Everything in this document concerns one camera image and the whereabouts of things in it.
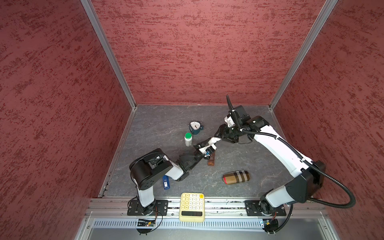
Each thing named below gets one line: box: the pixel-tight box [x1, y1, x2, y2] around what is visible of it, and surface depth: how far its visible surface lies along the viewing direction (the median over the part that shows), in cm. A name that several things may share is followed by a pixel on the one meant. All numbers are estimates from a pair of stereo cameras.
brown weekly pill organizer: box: [207, 150, 216, 167], surface depth 91 cm
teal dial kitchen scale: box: [189, 121, 205, 135], surface depth 105 cm
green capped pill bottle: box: [184, 132, 193, 147], surface depth 94 cm
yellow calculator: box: [179, 192, 205, 223], surface depth 75 cm
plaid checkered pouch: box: [222, 170, 251, 185], surface depth 83 cm
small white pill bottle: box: [208, 137, 221, 145], surface depth 80 cm
